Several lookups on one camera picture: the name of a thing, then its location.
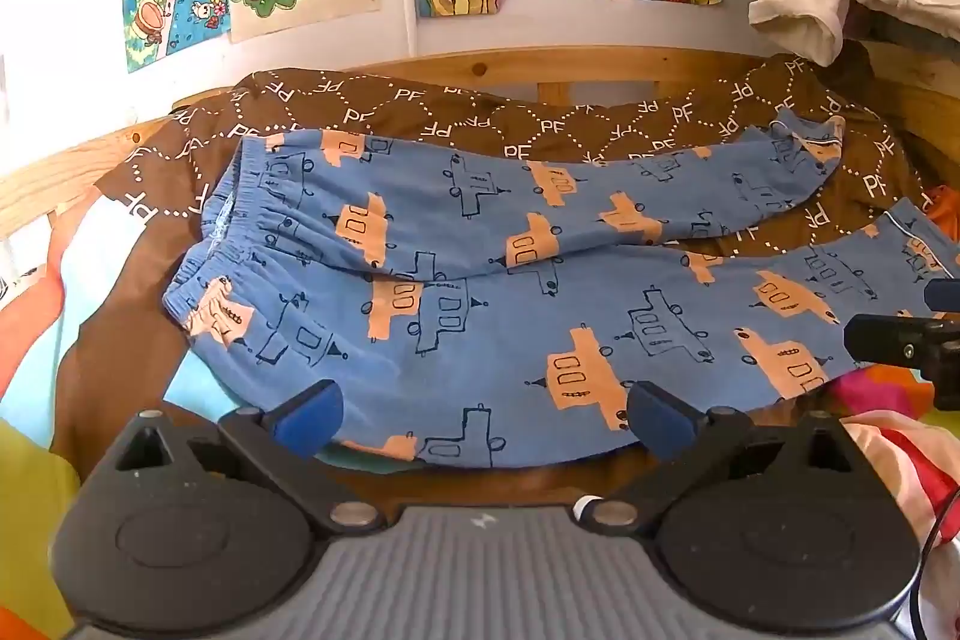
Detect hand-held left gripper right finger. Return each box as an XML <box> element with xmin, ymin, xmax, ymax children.
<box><xmin>573</xmin><ymin>380</ymin><xmax>853</xmax><ymax>532</ymax></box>

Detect blue pants with orange print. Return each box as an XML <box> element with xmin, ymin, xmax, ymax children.
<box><xmin>163</xmin><ymin>110</ymin><xmax>960</xmax><ymax>468</ymax></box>

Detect brown patterned blanket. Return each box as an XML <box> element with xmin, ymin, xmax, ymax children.
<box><xmin>49</xmin><ymin>53</ymin><xmax>947</xmax><ymax>457</ymax></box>

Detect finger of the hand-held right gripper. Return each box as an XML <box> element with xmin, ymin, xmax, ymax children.
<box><xmin>843</xmin><ymin>312</ymin><xmax>960</xmax><ymax>413</ymax></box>
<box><xmin>923</xmin><ymin>278</ymin><xmax>960</xmax><ymax>313</ymax></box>

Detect yellow-green cloth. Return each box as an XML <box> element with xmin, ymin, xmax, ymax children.
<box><xmin>0</xmin><ymin>418</ymin><xmax>81</xmax><ymax>615</ymax></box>

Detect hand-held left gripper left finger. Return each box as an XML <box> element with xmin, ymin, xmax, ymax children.
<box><xmin>109</xmin><ymin>379</ymin><xmax>388</xmax><ymax>532</ymax></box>

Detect black cable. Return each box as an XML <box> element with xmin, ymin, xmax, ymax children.
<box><xmin>910</xmin><ymin>488</ymin><xmax>960</xmax><ymax>640</ymax></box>

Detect pink red colourful cloth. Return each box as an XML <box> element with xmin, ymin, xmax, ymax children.
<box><xmin>823</xmin><ymin>361</ymin><xmax>960</xmax><ymax>555</ymax></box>

